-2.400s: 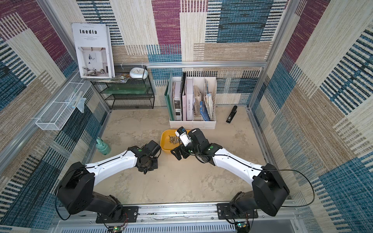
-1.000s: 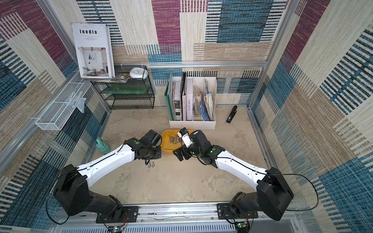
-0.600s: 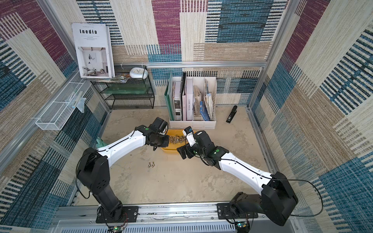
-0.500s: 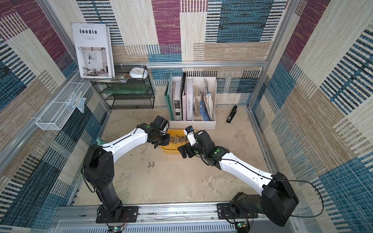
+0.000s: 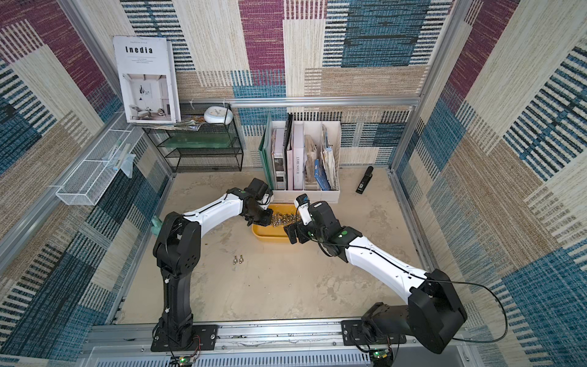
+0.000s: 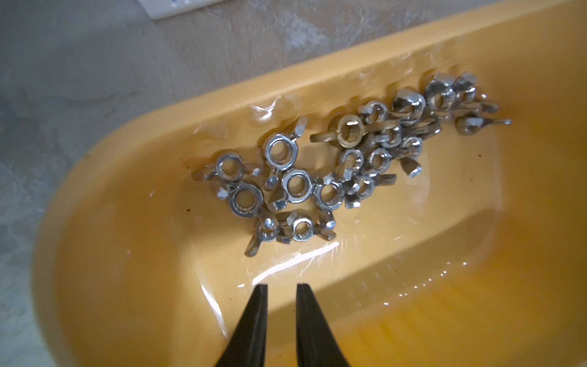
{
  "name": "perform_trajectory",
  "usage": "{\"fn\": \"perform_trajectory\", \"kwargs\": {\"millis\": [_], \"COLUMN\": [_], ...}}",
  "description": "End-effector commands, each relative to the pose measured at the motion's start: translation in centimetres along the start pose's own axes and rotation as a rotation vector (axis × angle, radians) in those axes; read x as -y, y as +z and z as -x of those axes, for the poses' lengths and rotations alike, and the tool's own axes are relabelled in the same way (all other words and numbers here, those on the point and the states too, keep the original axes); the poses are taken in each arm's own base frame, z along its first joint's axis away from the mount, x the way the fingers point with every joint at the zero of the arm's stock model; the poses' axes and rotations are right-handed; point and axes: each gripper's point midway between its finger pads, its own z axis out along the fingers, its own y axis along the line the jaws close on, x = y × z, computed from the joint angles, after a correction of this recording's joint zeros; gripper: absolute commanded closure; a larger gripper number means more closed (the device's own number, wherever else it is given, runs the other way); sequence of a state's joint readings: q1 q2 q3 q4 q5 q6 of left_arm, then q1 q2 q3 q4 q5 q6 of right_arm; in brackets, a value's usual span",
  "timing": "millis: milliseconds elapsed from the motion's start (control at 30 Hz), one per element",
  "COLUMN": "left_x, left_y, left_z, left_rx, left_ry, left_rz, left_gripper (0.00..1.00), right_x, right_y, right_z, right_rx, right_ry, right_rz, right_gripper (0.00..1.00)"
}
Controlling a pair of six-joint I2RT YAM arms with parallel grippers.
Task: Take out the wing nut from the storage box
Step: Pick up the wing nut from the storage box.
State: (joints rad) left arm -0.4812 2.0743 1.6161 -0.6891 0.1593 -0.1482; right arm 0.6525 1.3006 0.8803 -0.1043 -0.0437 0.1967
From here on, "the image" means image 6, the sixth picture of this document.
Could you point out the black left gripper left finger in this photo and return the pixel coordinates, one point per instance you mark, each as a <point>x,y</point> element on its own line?
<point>247,345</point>

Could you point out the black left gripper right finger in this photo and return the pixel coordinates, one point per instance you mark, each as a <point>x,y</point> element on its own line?
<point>316,344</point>

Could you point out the yellow oval storage tray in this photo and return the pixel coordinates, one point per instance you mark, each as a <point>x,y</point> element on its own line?
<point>151,248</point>

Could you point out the pile of steel wing nuts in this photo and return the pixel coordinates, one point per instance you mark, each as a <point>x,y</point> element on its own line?
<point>348,156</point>

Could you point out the white perforated file organizer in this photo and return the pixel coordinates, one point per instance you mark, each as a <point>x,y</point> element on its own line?
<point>159,9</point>

